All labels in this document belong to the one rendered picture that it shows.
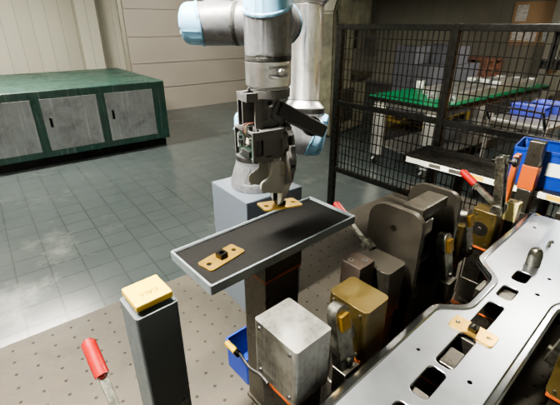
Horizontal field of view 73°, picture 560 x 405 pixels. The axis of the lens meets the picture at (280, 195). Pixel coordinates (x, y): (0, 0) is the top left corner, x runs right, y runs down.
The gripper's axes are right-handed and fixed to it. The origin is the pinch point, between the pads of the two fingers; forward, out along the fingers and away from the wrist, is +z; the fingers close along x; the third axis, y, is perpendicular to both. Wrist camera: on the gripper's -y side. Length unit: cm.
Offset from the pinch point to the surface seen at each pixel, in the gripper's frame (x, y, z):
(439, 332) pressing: 24.2, -21.5, 25.0
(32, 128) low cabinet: -449, 56, 77
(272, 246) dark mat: 2.6, 3.4, 8.9
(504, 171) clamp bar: 5, -69, 7
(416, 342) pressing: 23.6, -15.5, 25.0
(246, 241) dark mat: -1.6, 6.8, 8.9
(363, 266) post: 10.4, -13.4, 15.0
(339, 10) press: -372, -317, -46
